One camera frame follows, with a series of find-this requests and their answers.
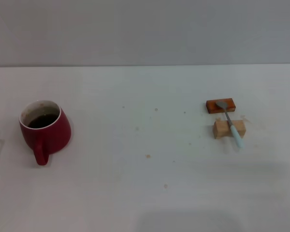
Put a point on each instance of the red ceramic coffee cup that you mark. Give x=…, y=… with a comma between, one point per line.
x=50, y=135

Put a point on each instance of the dark orange wooden block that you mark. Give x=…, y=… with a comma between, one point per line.
x=211, y=107

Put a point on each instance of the light wooden arch block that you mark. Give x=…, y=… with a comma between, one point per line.
x=221, y=129

